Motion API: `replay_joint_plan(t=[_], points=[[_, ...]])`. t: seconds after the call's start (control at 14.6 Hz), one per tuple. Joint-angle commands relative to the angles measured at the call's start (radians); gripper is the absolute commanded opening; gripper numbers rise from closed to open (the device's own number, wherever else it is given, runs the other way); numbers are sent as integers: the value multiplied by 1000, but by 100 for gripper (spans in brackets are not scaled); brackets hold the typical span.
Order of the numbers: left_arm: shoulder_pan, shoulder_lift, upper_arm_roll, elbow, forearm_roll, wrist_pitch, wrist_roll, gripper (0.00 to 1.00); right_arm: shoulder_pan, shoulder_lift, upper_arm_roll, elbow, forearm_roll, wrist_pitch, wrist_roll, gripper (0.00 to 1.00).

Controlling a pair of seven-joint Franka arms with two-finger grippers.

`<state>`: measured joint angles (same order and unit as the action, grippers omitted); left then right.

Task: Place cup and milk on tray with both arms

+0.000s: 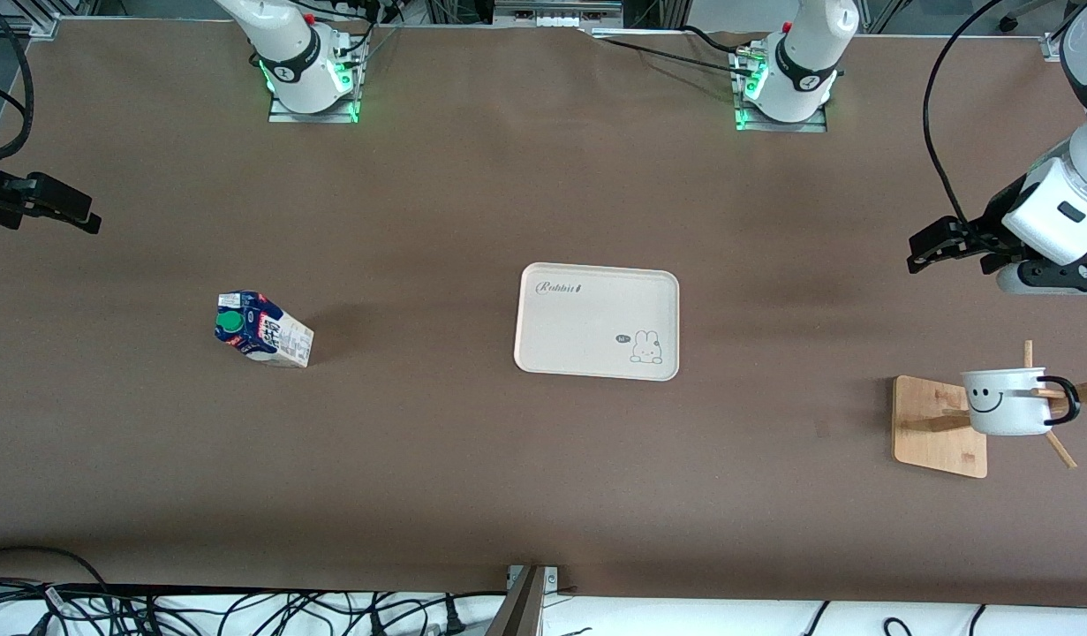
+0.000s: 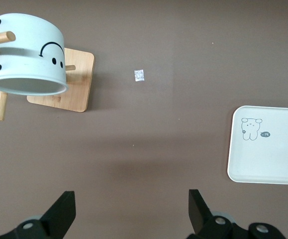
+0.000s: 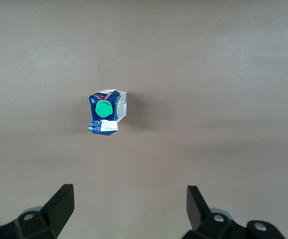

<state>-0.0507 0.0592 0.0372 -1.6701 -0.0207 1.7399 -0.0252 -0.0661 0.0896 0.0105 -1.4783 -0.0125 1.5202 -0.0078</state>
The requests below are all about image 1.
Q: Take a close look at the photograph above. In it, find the white smiley mug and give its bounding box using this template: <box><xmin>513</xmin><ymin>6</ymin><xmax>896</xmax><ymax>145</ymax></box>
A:
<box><xmin>960</xmin><ymin>367</ymin><xmax>1081</xmax><ymax>437</ymax></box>

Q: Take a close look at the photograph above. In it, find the blue milk carton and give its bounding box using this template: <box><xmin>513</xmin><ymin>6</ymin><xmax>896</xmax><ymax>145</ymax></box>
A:
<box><xmin>214</xmin><ymin>290</ymin><xmax>315</xmax><ymax>368</ymax></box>

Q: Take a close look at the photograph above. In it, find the cream rabbit print tray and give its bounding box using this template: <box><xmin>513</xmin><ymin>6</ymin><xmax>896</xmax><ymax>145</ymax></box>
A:
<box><xmin>513</xmin><ymin>261</ymin><xmax>681</xmax><ymax>382</ymax></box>

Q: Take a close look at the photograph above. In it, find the wooden mug stand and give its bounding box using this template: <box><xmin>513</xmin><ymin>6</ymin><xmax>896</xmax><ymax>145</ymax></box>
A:
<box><xmin>893</xmin><ymin>340</ymin><xmax>1087</xmax><ymax>480</ymax></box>

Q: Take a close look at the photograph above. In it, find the grey power strip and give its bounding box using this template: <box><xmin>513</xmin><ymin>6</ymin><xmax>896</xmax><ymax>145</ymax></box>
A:
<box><xmin>493</xmin><ymin>0</ymin><xmax>625</xmax><ymax>29</ymax></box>

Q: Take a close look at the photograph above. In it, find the aluminium profile bar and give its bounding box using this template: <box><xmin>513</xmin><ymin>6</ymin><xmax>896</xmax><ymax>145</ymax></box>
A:
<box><xmin>486</xmin><ymin>564</ymin><xmax>560</xmax><ymax>636</ymax></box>

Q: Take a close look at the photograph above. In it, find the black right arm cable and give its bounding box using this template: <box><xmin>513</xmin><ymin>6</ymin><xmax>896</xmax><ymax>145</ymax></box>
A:
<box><xmin>0</xmin><ymin>0</ymin><xmax>34</xmax><ymax>162</ymax></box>

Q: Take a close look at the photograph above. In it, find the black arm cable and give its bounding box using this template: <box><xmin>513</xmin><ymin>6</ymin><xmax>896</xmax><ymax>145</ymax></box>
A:
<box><xmin>921</xmin><ymin>0</ymin><xmax>1087</xmax><ymax>226</ymax></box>
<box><xmin>0</xmin><ymin>0</ymin><xmax>34</xmax><ymax>162</ymax></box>

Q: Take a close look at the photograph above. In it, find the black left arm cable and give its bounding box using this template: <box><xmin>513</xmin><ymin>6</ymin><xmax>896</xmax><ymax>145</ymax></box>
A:
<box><xmin>921</xmin><ymin>0</ymin><xmax>1087</xmax><ymax>226</ymax></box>

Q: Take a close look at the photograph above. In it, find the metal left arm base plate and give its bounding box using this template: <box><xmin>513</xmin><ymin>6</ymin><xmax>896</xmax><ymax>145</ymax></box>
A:
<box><xmin>733</xmin><ymin>49</ymin><xmax>828</xmax><ymax>133</ymax></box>

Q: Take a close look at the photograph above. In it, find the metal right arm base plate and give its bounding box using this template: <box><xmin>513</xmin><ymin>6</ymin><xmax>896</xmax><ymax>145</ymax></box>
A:
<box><xmin>268</xmin><ymin>40</ymin><xmax>361</xmax><ymax>125</ymax></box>

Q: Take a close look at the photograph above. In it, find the black table cable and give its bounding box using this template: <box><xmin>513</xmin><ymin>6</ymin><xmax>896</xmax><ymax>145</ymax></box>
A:
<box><xmin>587</xmin><ymin>31</ymin><xmax>760</xmax><ymax>79</ymax></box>
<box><xmin>680</xmin><ymin>25</ymin><xmax>765</xmax><ymax>59</ymax></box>

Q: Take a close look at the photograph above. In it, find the black cable with white label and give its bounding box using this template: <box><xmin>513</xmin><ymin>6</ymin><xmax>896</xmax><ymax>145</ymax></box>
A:
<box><xmin>0</xmin><ymin>579</ymin><xmax>155</xmax><ymax>636</ymax></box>

